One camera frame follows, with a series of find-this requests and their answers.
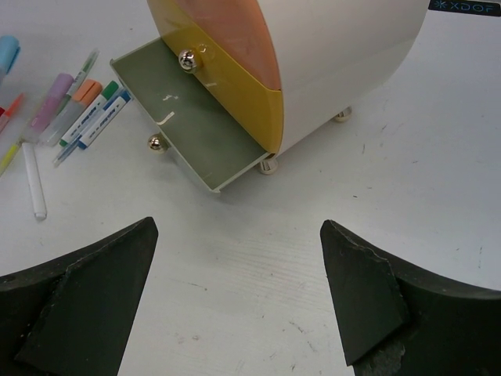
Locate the grey-green bottom drawer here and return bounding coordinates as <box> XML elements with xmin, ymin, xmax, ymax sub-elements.
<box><xmin>110</xmin><ymin>38</ymin><xmax>269</xmax><ymax>192</ymax></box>

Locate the purple cap highlighter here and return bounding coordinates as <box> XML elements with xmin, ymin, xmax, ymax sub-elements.
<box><xmin>21</xmin><ymin>73</ymin><xmax>74</xmax><ymax>143</ymax></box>

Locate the orange cap highlighter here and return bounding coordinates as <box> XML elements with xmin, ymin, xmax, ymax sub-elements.
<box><xmin>39</xmin><ymin>79</ymin><xmax>103</xmax><ymax>146</ymax></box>

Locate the green cap white marker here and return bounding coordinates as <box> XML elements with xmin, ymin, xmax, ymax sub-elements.
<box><xmin>59</xmin><ymin>81</ymin><xmax>119</xmax><ymax>147</ymax></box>

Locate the thin green pen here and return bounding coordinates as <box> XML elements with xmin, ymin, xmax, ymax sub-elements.
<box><xmin>65</xmin><ymin>49</ymin><xmax>99</xmax><ymax>99</ymax></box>

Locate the cream round drawer cabinet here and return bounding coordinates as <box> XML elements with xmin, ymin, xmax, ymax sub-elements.
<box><xmin>146</xmin><ymin>0</ymin><xmax>431</xmax><ymax>175</ymax></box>

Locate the yellow middle drawer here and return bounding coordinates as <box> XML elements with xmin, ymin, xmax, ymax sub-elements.
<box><xmin>148</xmin><ymin>0</ymin><xmax>283</xmax><ymax>154</ymax></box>

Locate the dark XDOF logo sticker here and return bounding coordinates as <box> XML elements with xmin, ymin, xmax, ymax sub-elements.
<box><xmin>428</xmin><ymin>0</ymin><xmax>500</xmax><ymax>17</ymax></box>

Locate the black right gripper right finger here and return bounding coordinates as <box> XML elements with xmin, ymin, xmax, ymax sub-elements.
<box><xmin>320</xmin><ymin>220</ymin><xmax>500</xmax><ymax>375</ymax></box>

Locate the light blue cap highlighter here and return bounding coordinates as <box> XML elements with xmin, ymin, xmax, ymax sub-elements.
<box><xmin>0</xmin><ymin>35</ymin><xmax>20</xmax><ymax>82</ymax></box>

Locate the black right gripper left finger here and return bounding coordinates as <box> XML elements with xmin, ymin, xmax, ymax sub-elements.
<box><xmin>1</xmin><ymin>217</ymin><xmax>158</xmax><ymax>375</ymax></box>

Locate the white pen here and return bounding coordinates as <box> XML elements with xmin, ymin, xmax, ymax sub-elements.
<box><xmin>22</xmin><ymin>143</ymin><xmax>48</xmax><ymax>222</ymax></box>

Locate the blue cap white marker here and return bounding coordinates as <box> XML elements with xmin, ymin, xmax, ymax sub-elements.
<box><xmin>77</xmin><ymin>89</ymin><xmax>131</xmax><ymax>150</ymax></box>

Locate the pink top drawer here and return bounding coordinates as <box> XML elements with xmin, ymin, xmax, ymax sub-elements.
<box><xmin>177</xmin><ymin>0</ymin><xmax>281</xmax><ymax>90</ymax></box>

